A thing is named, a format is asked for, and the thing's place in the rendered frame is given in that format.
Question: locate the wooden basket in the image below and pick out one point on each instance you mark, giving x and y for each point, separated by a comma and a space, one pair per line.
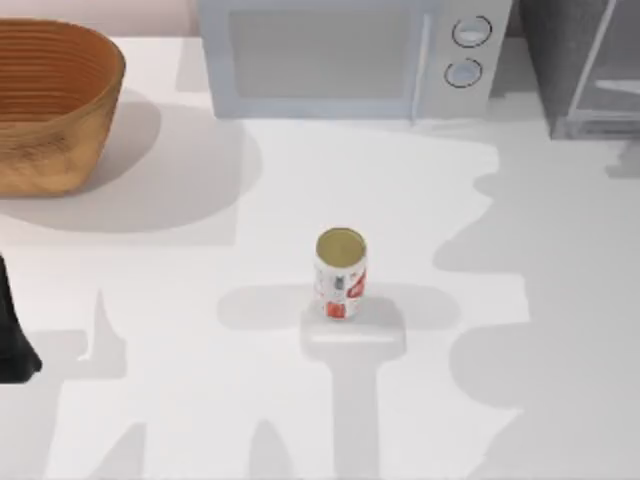
47, 125

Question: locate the pale microwave oven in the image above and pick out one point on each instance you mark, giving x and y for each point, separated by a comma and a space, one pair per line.
320, 60

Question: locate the red and white can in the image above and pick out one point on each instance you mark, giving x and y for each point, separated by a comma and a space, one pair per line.
340, 285

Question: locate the microwave knob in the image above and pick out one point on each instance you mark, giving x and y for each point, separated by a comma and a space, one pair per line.
471, 29
463, 73

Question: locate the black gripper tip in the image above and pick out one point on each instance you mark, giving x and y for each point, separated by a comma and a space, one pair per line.
12, 345

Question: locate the grey cabinet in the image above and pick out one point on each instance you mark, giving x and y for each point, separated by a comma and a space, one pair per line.
560, 65

